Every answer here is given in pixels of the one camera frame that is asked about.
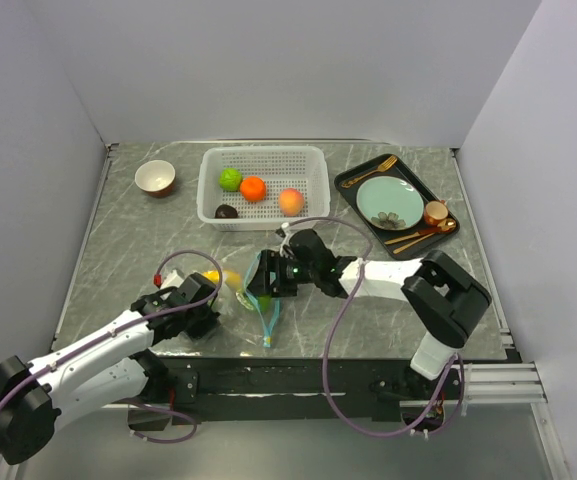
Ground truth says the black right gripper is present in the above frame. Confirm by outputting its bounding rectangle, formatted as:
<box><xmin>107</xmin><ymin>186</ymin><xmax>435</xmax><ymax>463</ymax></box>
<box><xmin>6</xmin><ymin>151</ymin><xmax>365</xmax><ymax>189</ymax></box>
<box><xmin>245</xmin><ymin>248</ymin><xmax>319</xmax><ymax>298</ymax></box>

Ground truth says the fake yellow banana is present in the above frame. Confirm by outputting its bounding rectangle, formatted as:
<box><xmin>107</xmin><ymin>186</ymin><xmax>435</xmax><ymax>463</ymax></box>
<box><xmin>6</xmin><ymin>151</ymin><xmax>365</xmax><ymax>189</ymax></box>
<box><xmin>202</xmin><ymin>270</ymin><xmax>243</xmax><ymax>291</ymax></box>

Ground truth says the clear zip top bag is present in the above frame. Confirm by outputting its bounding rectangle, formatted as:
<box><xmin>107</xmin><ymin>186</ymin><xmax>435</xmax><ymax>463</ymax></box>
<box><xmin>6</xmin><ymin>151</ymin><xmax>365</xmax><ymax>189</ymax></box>
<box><xmin>187</xmin><ymin>249</ymin><xmax>284</xmax><ymax>351</ymax></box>

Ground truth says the fake red apple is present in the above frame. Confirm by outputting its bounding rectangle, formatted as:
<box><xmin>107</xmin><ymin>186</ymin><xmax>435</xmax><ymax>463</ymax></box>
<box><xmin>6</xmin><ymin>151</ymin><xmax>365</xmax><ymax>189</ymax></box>
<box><xmin>278</xmin><ymin>188</ymin><xmax>305</xmax><ymax>217</ymax></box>

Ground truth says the fake orange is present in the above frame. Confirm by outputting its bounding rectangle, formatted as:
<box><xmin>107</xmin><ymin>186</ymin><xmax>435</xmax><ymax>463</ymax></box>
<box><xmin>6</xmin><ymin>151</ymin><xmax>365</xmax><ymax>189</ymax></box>
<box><xmin>239</xmin><ymin>176</ymin><xmax>267</xmax><ymax>203</ymax></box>

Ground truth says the fake dark purple fruit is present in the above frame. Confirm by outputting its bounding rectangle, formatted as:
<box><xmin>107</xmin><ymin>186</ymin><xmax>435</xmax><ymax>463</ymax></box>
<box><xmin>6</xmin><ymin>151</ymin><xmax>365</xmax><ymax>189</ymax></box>
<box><xmin>214</xmin><ymin>204</ymin><xmax>239</xmax><ymax>219</ymax></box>

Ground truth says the fake green cabbage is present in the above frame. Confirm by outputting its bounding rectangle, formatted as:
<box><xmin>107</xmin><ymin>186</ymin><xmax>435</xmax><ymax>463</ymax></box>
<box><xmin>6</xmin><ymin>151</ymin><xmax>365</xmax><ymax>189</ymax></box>
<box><xmin>218</xmin><ymin>168</ymin><xmax>243</xmax><ymax>192</ymax></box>

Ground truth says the fake green round vegetable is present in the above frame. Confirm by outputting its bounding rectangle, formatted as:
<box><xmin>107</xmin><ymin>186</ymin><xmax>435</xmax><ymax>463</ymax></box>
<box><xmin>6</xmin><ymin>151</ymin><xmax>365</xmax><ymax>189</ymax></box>
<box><xmin>255</xmin><ymin>295</ymin><xmax>272</xmax><ymax>313</ymax></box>

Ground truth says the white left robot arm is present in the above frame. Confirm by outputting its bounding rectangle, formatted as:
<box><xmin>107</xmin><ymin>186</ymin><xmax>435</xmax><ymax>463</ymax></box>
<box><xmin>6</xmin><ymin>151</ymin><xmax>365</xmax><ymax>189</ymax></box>
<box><xmin>0</xmin><ymin>273</ymin><xmax>219</xmax><ymax>465</ymax></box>

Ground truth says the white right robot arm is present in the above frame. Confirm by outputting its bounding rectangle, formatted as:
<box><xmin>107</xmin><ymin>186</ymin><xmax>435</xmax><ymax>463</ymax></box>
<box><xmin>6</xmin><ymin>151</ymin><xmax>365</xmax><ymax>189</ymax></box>
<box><xmin>244</xmin><ymin>229</ymin><xmax>492</xmax><ymax>398</ymax></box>

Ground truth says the white perforated plastic basket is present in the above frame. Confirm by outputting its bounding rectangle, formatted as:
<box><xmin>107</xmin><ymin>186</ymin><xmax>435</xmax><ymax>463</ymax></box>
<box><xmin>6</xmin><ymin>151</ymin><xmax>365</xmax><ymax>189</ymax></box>
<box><xmin>196</xmin><ymin>146</ymin><xmax>331</xmax><ymax>232</ymax></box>

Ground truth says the teal floral plate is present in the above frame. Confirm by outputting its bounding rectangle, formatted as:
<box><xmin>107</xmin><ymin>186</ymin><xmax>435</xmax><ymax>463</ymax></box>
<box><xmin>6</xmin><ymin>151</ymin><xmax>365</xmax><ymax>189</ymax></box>
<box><xmin>356</xmin><ymin>176</ymin><xmax>424</xmax><ymax>231</ymax></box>

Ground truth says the gold chopstick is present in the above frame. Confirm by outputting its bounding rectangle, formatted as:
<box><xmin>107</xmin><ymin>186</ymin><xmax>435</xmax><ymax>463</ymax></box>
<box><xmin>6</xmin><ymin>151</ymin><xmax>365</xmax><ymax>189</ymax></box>
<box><xmin>393</xmin><ymin>232</ymin><xmax>438</xmax><ymax>254</ymax></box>
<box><xmin>384</xmin><ymin>227</ymin><xmax>437</xmax><ymax>245</ymax></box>

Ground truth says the gold fork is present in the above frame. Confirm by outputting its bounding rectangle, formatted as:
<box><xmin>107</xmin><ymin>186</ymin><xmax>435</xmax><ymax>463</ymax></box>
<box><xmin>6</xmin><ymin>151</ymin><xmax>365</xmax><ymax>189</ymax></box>
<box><xmin>341</xmin><ymin>155</ymin><xmax>398</xmax><ymax>189</ymax></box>

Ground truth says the black rectangular tray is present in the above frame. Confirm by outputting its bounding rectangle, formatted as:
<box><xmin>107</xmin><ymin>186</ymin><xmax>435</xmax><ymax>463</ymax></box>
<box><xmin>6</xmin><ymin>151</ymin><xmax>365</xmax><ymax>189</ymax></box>
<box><xmin>334</xmin><ymin>153</ymin><xmax>460</xmax><ymax>261</ymax></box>

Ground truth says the copper cup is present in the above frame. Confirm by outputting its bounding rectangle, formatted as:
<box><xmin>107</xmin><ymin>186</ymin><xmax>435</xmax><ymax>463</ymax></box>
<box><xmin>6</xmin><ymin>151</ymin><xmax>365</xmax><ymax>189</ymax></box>
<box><xmin>423</xmin><ymin>200</ymin><xmax>449</xmax><ymax>226</ymax></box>

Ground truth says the gold spoon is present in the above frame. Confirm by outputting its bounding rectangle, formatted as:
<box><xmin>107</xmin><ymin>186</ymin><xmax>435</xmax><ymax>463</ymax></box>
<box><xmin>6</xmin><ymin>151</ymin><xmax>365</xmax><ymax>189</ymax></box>
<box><xmin>409</xmin><ymin>218</ymin><xmax>457</xmax><ymax>238</ymax></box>

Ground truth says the red and white bowl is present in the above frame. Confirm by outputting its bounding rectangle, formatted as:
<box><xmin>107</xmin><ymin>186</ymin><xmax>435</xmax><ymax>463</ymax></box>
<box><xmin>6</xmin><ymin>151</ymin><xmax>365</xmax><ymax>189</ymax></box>
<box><xmin>134</xmin><ymin>160</ymin><xmax>176</xmax><ymax>198</ymax></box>

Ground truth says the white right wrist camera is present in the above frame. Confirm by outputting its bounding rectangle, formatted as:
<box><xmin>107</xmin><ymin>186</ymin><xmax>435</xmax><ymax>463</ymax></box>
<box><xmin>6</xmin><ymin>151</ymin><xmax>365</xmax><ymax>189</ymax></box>
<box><xmin>275</xmin><ymin>222</ymin><xmax>292</xmax><ymax>257</ymax></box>

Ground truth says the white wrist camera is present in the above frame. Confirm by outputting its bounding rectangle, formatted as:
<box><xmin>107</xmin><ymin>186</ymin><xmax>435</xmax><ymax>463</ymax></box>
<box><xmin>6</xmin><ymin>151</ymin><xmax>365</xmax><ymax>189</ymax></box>
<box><xmin>153</xmin><ymin>269</ymin><xmax>185</xmax><ymax>290</ymax></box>
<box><xmin>275</xmin><ymin>222</ymin><xmax>292</xmax><ymax>257</ymax></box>

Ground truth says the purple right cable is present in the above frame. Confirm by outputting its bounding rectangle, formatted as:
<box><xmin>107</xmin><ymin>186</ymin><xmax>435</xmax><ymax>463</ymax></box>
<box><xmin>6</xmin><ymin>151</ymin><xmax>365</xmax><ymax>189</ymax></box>
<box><xmin>277</xmin><ymin>217</ymin><xmax>465</xmax><ymax>441</ymax></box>

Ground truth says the purple cable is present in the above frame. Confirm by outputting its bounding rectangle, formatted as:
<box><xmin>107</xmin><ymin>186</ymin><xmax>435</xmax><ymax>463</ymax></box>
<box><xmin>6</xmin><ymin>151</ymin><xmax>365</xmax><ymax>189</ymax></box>
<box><xmin>0</xmin><ymin>249</ymin><xmax>222</xmax><ymax>455</ymax></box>
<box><xmin>277</xmin><ymin>217</ymin><xmax>465</xmax><ymax>441</ymax></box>

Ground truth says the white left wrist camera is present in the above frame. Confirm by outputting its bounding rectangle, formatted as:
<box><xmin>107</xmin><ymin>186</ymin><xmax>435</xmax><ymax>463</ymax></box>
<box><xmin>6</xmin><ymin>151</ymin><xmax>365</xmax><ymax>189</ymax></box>
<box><xmin>153</xmin><ymin>269</ymin><xmax>185</xmax><ymax>290</ymax></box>

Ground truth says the black mounting base rail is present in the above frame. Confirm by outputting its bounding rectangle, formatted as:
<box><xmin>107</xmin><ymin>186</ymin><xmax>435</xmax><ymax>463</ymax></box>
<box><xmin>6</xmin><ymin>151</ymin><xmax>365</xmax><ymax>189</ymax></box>
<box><xmin>134</xmin><ymin>354</ymin><xmax>461</xmax><ymax>422</ymax></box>

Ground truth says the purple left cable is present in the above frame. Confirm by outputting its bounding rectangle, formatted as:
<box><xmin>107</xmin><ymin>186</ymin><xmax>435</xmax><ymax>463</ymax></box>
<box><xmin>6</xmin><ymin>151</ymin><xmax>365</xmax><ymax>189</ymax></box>
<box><xmin>0</xmin><ymin>249</ymin><xmax>222</xmax><ymax>455</ymax></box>

